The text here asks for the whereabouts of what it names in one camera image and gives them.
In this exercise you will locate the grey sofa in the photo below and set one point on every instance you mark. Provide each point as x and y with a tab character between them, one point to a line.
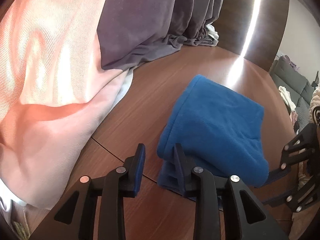
295	80

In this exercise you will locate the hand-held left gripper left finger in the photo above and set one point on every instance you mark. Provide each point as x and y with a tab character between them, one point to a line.
140	170

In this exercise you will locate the white crumpled cloth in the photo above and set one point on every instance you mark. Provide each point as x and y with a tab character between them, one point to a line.
213	35

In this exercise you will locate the blue fleece pants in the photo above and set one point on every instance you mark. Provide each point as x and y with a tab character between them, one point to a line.
220	125

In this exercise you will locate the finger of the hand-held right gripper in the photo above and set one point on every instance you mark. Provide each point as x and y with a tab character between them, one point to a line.
305	195
297	150

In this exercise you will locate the pink curtain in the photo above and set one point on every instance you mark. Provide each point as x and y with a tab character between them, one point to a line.
50	80

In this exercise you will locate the white garment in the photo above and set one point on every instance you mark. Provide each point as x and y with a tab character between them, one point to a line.
287	97

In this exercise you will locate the cream plush item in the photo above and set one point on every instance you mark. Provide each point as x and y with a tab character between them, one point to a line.
316	100

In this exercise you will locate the yellow fringed cloth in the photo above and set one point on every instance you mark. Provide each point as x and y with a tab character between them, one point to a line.
21	223

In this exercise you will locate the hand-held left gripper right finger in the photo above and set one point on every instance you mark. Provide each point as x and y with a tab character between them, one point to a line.
181	170

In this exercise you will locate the grey curtain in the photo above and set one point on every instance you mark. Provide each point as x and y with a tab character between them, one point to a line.
150	17

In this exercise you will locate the white sheer curtain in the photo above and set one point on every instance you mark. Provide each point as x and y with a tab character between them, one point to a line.
126	82

